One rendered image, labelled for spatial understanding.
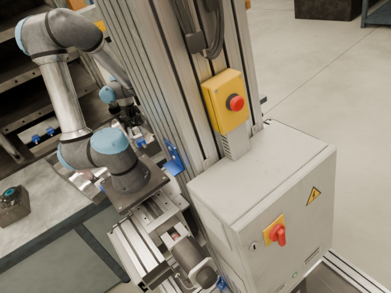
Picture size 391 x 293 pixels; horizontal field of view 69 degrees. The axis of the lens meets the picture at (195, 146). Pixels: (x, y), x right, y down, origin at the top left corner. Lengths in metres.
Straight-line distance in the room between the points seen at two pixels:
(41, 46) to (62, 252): 1.14
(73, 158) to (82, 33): 0.42
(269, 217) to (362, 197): 1.63
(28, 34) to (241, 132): 0.73
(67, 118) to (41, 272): 1.04
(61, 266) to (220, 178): 1.32
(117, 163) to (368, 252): 1.56
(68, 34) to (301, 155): 0.77
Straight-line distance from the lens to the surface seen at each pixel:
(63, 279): 1.97
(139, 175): 1.08
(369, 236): 2.11
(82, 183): 1.60
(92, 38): 1.04
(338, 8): 5.01
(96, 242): 1.82
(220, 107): 0.65
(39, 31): 1.06
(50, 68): 1.07
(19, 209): 1.77
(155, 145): 1.59
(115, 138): 1.00
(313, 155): 0.76
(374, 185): 2.37
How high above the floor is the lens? 1.76
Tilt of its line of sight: 38 degrees down
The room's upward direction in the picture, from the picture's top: 20 degrees counter-clockwise
